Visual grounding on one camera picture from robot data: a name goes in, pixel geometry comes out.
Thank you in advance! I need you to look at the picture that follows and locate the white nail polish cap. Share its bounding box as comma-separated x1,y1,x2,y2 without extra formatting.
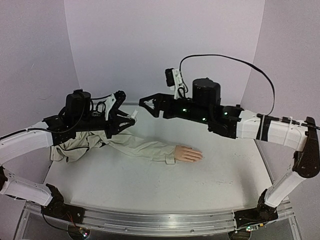
131,109,138,119

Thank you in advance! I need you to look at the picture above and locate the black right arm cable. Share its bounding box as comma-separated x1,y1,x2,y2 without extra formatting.
179,54,276,116

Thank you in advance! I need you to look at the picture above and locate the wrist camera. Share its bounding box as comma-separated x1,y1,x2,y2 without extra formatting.
164,68,188,100
94,90,127,121

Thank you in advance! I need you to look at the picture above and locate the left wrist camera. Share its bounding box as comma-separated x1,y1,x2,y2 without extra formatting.
94,90,127,121

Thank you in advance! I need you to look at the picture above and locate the mannequin hand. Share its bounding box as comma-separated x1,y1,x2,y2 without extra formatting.
174,145,203,163

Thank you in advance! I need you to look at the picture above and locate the clear nail polish bottle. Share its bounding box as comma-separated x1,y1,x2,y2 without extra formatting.
126,115,137,123

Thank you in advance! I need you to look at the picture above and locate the aluminium front table rail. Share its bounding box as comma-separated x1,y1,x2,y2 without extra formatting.
14,199,302,240

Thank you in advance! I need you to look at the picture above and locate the aluminium rear table rail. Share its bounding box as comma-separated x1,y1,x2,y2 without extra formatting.
124,100,227,110

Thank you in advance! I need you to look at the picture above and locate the beige zip jacket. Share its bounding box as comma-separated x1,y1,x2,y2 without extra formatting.
50,130,176,165

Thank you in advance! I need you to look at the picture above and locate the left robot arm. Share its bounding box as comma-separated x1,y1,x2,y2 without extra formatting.
0,89,135,223

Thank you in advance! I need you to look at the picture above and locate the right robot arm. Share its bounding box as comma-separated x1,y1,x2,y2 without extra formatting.
139,78,320,230

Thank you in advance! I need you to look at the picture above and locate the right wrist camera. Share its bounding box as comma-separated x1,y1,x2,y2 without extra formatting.
164,68,188,100

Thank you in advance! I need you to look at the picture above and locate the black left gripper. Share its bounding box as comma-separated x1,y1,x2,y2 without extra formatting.
74,110,136,139

